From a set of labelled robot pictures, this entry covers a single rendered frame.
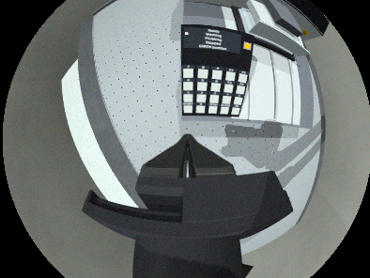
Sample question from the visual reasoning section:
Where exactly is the grey plate washer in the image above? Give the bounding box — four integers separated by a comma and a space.
181, 0, 329, 130

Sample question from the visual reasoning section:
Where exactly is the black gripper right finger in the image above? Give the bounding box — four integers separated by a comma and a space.
188, 133, 237, 178

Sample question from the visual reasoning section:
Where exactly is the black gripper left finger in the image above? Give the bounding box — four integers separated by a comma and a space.
139, 134, 188, 178

